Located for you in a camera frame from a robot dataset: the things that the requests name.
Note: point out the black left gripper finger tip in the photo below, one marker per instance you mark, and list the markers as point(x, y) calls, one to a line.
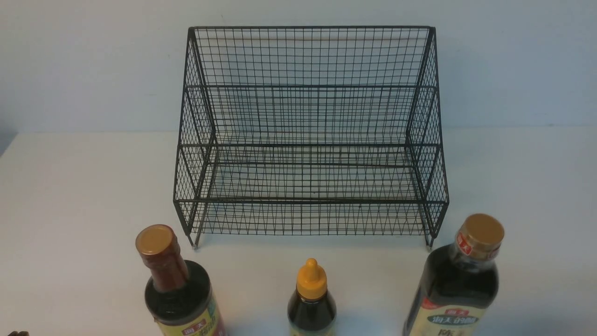
point(19, 333)

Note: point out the vinegar bottle beige label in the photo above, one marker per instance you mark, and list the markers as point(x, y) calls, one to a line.
point(459, 281)

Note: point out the soy sauce bottle red label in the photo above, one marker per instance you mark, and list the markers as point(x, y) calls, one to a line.
point(179, 294)

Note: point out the black wire mesh rack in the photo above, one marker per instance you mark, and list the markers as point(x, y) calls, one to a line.
point(311, 130)

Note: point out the small bottle yellow nozzle cap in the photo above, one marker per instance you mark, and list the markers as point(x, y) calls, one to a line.
point(312, 310)

